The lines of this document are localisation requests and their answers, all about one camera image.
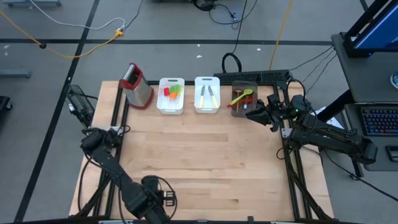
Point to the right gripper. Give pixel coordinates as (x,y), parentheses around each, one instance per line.
(280,112)

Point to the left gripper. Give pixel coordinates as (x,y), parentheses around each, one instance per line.
(159,214)

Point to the green silicone spoon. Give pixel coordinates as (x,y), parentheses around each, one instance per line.
(248,92)

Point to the red silicone spoon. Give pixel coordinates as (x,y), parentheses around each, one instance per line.
(231,106)

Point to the light wooden spoon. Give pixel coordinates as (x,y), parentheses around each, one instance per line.
(238,91)

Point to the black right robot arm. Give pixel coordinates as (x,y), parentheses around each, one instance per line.
(329,140)

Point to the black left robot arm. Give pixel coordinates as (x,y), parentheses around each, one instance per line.
(105,161)

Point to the grey translucent plastic bin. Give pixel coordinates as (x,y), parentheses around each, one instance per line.
(239,114)

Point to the white plastic bin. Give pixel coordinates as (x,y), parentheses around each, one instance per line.
(171,107)
(207,110)

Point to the white box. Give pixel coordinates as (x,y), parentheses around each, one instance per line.
(335,122)

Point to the grey desk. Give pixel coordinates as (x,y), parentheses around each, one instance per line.
(367,77)

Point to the black keyboard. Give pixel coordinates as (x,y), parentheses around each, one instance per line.
(379,121)

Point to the black mesh control box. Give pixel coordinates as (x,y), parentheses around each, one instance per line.
(79,104)

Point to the black desk device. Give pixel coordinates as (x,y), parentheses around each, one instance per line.
(392,153)

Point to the round blue white object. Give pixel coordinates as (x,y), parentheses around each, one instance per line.
(395,80)

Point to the computer monitor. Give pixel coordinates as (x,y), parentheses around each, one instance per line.
(379,34)

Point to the black caster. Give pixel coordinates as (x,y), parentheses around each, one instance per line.
(4,102)

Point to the grey table foot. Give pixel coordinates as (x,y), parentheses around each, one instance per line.
(31,3)
(15,73)

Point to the black aluminium table frame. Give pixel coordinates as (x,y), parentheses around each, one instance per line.
(189,83)

